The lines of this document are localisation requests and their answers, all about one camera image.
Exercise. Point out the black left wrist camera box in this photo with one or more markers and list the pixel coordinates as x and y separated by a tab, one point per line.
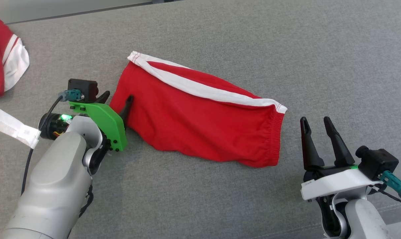
82	88

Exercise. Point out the red shorts with white stripe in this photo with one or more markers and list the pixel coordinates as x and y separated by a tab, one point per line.
200	122

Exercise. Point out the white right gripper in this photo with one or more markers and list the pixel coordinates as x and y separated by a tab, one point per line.
336	186

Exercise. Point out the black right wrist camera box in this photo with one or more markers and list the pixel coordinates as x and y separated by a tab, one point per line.
377	162

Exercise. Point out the teal left camera connector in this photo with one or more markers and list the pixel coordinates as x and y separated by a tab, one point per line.
72	95

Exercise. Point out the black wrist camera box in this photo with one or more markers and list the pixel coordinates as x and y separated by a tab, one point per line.
377	162
82	88

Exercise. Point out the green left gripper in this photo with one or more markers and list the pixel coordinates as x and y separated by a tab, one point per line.
109	122

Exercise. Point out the teal right camera connector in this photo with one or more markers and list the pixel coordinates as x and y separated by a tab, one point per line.
394	184

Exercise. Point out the teal camera connector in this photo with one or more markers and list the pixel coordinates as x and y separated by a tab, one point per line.
72	95
394	184

